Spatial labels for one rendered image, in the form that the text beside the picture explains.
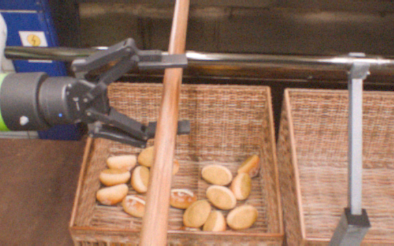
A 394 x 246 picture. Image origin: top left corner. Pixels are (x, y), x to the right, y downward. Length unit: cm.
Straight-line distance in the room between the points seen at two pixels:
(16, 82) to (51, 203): 74
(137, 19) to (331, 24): 57
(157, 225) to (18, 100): 29
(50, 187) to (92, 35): 52
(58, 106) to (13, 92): 7
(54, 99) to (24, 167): 87
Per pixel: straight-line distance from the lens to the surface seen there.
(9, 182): 142
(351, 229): 81
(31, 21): 123
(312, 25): 119
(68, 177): 136
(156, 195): 46
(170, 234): 99
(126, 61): 55
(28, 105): 59
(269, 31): 117
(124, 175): 124
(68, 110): 59
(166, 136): 52
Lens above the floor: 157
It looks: 41 degrees down
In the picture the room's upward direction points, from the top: straight up
